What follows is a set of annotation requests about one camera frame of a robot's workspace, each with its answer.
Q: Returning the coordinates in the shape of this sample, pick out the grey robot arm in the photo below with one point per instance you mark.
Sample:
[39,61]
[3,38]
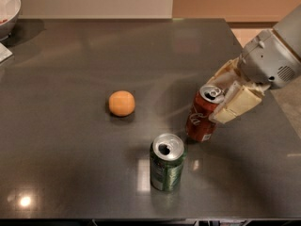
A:
[290,24]

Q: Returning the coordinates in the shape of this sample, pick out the green soda can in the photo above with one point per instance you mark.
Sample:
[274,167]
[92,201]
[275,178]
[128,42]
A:
[167,154]

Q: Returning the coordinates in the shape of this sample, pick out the red coke can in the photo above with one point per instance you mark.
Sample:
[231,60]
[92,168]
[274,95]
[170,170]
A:
[198,126]

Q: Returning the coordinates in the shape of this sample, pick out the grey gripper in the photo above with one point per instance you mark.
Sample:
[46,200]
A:
[269,60]

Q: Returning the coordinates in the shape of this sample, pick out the white bowl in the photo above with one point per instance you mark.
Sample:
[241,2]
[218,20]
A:
[9,13]

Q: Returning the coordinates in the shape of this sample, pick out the white paper sheet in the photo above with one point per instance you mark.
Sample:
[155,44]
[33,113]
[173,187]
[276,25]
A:
[4,53]

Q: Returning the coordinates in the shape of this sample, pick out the orange fruit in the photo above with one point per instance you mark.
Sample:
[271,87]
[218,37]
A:
[121,103]

